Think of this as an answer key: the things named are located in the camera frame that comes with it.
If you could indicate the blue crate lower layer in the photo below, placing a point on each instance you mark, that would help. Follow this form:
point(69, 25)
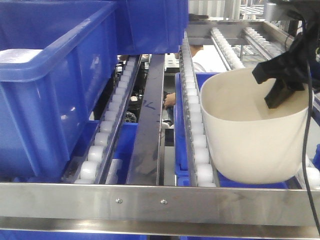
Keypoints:
point(181, 158)

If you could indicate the person in white shirt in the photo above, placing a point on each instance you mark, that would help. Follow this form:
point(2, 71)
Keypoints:
point(206, 59)

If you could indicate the white roller track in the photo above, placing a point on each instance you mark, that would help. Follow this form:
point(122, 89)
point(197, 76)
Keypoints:
point(111, 121)
point(201, 169)
point(229, 58)
point(266, 48)

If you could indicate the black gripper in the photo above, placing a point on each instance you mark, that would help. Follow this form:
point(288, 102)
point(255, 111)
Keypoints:
point(290, 68)

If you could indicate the steel centre divider bar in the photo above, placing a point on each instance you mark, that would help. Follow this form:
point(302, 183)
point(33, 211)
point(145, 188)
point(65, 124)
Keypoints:
point(146, 164)

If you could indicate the white roller track centre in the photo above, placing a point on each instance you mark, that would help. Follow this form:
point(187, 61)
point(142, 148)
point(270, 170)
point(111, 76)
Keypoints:
point(201, 169)

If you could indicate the steel front shelf rail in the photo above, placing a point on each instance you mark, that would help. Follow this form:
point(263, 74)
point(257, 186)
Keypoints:
point(158, 210)

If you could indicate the white roller track rear left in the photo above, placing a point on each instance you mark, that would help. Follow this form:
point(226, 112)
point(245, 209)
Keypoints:
point(229, 58)

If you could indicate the white plastic bin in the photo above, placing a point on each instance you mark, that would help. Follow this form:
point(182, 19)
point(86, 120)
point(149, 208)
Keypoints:
point(249, 142)

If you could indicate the white roller track rear right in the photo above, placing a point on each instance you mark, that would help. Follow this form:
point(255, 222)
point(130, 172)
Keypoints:
point(266, 48)

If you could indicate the blue crate rear upper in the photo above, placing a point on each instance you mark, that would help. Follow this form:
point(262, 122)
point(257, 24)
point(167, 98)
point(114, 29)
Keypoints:
point(150, 26)

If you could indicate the large blue crate front left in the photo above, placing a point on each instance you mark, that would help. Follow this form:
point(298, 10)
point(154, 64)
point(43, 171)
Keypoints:
point(46, 102)

